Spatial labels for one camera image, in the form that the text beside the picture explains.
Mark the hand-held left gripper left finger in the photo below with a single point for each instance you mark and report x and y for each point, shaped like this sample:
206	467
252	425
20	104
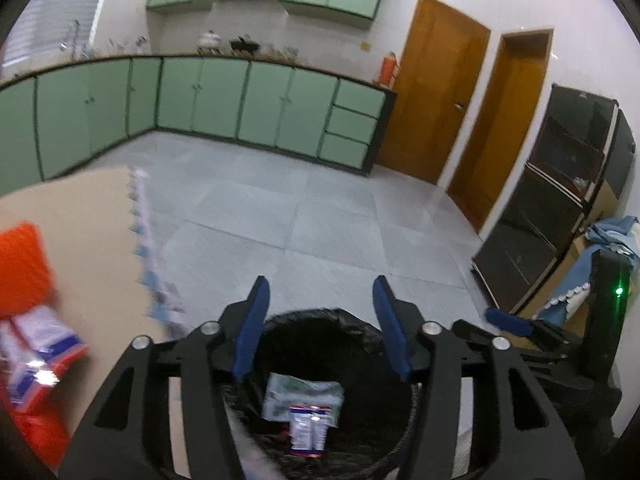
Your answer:
250	330

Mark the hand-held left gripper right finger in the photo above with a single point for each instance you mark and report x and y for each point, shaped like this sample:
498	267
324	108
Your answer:
392	330

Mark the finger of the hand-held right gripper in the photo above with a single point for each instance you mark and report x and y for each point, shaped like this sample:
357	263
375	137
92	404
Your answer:
472	327
510	323

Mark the green white printed packet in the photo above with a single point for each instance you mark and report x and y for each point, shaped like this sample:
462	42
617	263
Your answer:
300	392

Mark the black lined trash bin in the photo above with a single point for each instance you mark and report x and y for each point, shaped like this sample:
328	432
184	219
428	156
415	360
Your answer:
370	410

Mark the small white printed packet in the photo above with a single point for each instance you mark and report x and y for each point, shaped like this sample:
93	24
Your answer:
310	432

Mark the white blue red-edged packet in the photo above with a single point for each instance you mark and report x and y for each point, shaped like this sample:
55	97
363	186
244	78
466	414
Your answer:
37	355

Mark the red wrapper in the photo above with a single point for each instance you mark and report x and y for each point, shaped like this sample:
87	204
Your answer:
40	435

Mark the floral blue-trimmed tablecloth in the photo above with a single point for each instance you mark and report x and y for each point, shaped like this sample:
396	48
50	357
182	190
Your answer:
150	260

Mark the black glass cabinet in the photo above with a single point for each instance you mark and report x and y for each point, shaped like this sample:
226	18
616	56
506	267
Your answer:
550	200

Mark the blue scalloped cloth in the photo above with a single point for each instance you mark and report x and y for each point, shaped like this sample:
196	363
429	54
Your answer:
615	230

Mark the beige tablecloth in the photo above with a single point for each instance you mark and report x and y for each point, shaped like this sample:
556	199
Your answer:
85	240

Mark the plain wooden door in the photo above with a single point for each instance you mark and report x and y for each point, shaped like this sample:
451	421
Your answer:
505	125

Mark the green base cabinet run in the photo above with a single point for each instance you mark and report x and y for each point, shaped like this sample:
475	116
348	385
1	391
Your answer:
265	105

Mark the black wok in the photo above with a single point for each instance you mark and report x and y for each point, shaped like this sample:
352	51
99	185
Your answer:
245	45

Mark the white pot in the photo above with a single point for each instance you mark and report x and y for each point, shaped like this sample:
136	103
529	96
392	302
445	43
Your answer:
209	40

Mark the metal faucet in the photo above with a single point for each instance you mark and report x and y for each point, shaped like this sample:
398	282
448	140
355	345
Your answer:
75	35

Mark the white window blind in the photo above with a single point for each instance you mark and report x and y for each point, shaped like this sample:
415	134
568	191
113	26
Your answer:
55	15

